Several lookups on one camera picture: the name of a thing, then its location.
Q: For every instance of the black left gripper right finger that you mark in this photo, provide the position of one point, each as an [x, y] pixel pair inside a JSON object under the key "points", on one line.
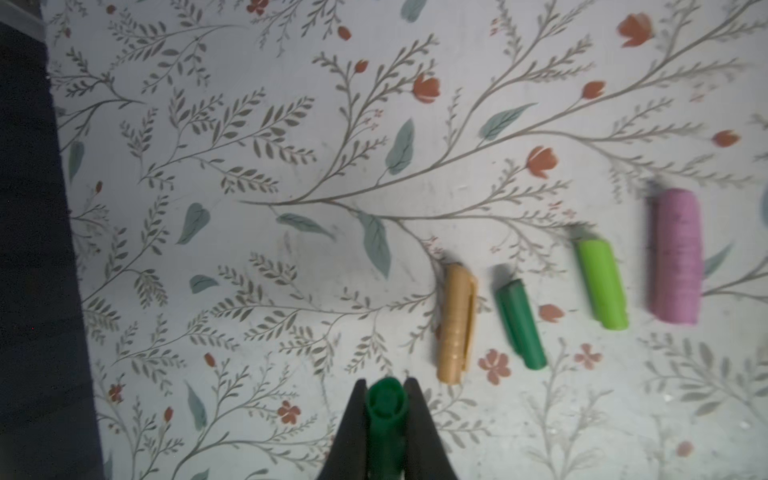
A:
{"points": [[425, 456]]}

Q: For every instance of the purple pen cap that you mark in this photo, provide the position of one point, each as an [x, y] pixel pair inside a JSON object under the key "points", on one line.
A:
{"points": [[678, 258]]}

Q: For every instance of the dark green pen cap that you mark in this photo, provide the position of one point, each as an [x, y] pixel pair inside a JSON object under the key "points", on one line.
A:
{"points": [[387, 408], [519, 323]]}

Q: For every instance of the brown pen cap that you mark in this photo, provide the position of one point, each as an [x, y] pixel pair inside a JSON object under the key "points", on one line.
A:
{"points": [[457, 324]]}

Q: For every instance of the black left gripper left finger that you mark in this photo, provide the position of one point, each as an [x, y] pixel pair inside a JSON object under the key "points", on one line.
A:
{"points": [[347, 459]]}

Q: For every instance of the light green pen cap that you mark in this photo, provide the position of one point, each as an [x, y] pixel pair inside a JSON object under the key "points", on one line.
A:
{"points": [[603, 283]]}

